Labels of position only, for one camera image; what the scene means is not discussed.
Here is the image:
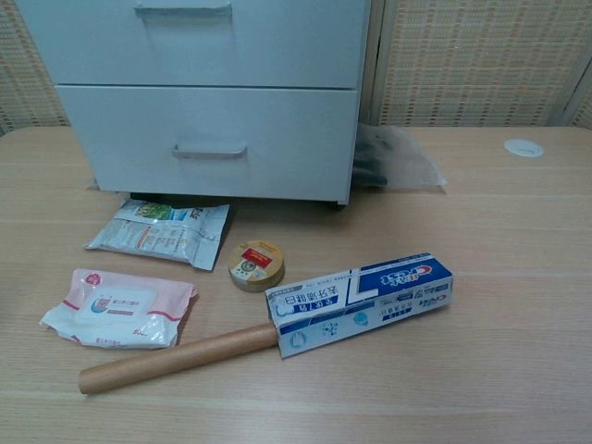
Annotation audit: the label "white round table cap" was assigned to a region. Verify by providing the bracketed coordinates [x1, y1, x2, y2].
[502, 138, 546, 160]

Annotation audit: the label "brown cardboard tube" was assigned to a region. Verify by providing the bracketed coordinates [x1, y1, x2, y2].
[78, 323, 279, 410]

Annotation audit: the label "white drawer with silver handle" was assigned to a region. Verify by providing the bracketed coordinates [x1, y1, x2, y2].
[54, 84, 361, 200]
[16, 0, 371, 90]

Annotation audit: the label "woven bamboo folding screen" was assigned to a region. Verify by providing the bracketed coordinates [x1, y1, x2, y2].
[0, 0, 592, 136]

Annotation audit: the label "white drawer cabinet body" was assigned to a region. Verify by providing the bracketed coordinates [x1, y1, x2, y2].
[13, 0, 374, 212]

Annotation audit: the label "round gold tin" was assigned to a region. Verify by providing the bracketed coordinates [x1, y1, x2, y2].
[228, 240, 287, 294]

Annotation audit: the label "blue white toothpaste box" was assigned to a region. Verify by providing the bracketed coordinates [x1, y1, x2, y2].
[265, 252, 456, 360]

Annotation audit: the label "pink white wipes pack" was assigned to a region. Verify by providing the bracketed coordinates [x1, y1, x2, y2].
[39, 268, 201, 351]

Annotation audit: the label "clear plastic bag black parts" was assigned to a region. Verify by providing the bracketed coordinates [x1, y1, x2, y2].
[351, 123, 449, 189]

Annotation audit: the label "green white wipes pack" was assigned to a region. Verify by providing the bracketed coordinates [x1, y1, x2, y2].
[83, 198, 231, 273]

